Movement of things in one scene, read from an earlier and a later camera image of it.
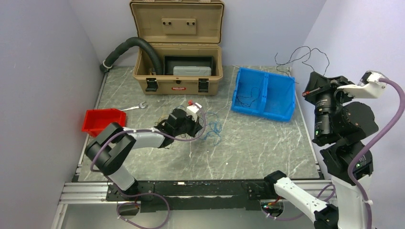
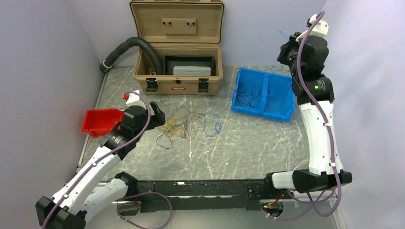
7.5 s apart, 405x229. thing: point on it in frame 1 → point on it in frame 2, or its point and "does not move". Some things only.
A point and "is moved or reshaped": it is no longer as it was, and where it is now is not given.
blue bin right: x=279 y=101 does not move
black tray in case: x=170 y=61 does not move
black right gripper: x=317 y=83 → x=285 y=48
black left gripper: x=196 y=126 → x=157 y=119
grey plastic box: x=192 y=70 does not move
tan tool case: x=186 y=35 does not move
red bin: x=95 y=120 does not move
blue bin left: x=250 y=92 does not move
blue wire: x=214 y=128 is moved or reshaped
